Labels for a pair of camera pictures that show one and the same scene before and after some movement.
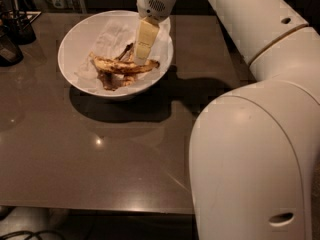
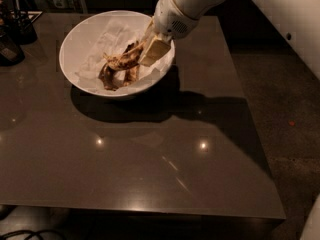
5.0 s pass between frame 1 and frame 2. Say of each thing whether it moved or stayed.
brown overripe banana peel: moved
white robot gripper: moved
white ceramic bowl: stayed
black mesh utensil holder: stayed
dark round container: stayed
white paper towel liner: stayed
